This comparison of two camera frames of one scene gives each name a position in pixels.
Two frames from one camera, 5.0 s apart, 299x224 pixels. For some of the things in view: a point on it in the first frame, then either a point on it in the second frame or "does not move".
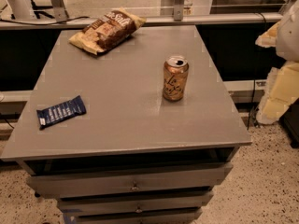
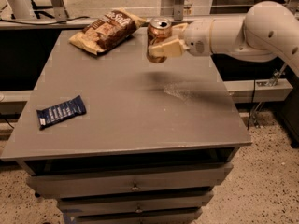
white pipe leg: x=18 y=1 does not move
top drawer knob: x=135 y=188 does not move
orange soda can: x=176 y=71 to x=158 y=32
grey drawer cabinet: x=142 y=133 does not move
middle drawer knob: x=138 y=210 does not move
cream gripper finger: x=268 y=39 to x=198 y=35
